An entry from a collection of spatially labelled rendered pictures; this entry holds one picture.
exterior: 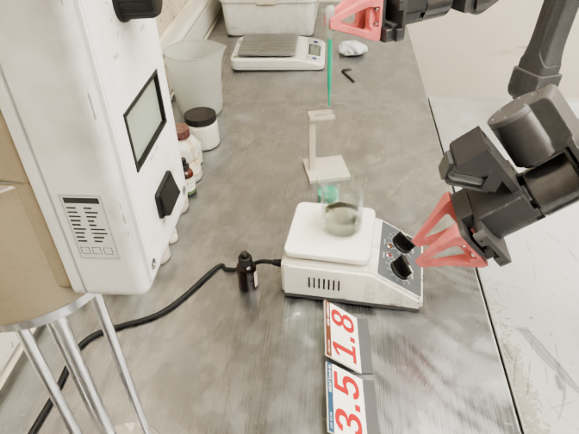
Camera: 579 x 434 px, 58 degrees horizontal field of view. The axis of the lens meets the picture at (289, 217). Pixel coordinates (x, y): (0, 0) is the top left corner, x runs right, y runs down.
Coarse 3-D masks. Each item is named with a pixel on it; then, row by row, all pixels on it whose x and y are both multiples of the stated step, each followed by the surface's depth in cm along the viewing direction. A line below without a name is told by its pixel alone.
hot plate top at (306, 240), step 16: (304, 208) 80; (320, 208) 80; (368, 208) 80; (304, 224) 77; (320, 224) 77; (368, 224) 77; (288, 240) 74; (304, 240) 74; (320, 240) 74; (336, 240) 74; (352, 240) 74; (368, 240) 74; (304, 256) 72; (320, 256) 72; (336, 256) 71; (352, 256) 71; (368, 256) 71
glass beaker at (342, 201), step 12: (348, 168) 74; (324, 180) 73; (336, 180) 75; (348, 180) 75; (360, 180) 73; (324, 192) 71; (336, 192) 76; (348, 192) 76; (360, 192) 70; (324, 204) 72; (336, 204) 70; (348, 204) 70; (360, 204) 71; (324, 216) 73; (336, 216) 72; (348, 216) 71; (360, 216) 73; (324, 228) 74; (336, 228) 73; (348, 228) 73; (360, 228) 74
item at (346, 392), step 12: (336, 372) 63; (336, 384) 62; (348, 384) 63; (336, 396) 61; (348, 396) 62; (336, 408) 59; (348, 408) 61; (360, 408) 62; (336, 420) 58; (348, 420) 59; (360, 420) 61; (348, 432) 58; (360, 432) 59
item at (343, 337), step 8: (336, 312) 71; (344, 312) 72; (336, 320) 70; (344, 320) 71; (352, 320) 72; (336, 328) 69; (344, 328) 70; (352, 328) 71; (336, 336) 68; (344, 336) 69; (352, 336) 70; (336, 344) 67; (344, 344) 68; (352, 344) 69; (336, 352) 66; (344, 352) 67; (352, 352) 68; (344, 360) 66; (352, 360) 67
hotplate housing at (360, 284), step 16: (288, 256) 74; (288, 272) 74; (304, 272) 73; (320, 272) 73; (336, 272) 72; (352, 272) 72; (368, 272) 72; (288, 288) 76; (304, 288) 75; (320, 288) 75; (336, 288) 74; (352, 288) 74; (368, 288) 73; (384, 288) 72; (400, 288) 72; (368, 304) 75; (384, 304) 74; (400, 304) 74; (416, 304) 73
